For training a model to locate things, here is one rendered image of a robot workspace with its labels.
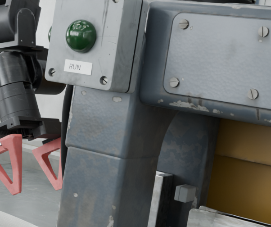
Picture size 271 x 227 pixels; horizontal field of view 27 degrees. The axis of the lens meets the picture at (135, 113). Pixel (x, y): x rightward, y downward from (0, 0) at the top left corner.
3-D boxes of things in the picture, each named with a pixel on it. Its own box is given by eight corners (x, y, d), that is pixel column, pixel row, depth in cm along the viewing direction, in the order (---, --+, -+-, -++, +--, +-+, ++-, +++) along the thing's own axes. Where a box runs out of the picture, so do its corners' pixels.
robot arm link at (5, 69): (-24, 59, 83) (1, 42, 80) (11, 62, 89) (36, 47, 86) (-13, 102, 82) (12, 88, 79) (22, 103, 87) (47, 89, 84)
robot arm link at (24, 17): (-23, 14, 85) (17, 6, 80) (33, 24, 94) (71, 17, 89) (-21, 94, 85) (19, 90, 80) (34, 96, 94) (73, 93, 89)
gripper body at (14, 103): (63, 130, 84) (51, 84, 86) (19, 128, 75) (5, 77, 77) (31, 144, 87) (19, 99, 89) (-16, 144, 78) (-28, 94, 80)
